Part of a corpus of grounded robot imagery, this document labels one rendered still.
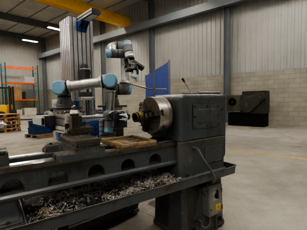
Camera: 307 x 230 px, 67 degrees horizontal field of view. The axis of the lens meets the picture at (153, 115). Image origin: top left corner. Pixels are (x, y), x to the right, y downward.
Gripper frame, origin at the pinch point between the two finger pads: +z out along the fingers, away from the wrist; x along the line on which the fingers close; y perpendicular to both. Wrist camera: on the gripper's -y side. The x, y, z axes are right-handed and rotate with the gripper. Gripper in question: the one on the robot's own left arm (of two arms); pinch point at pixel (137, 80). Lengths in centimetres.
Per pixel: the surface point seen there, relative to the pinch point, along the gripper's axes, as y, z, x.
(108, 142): 26, 44, -20
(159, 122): -10.1, 37.0, 2.9
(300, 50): -960, -269, -216
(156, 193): 5, 88, 0
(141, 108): -4.4, 21.0, -9.2
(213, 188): -59, 99, -8
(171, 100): -25.7, 19.7, 5.0
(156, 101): -10.7, 20.2, 4.9
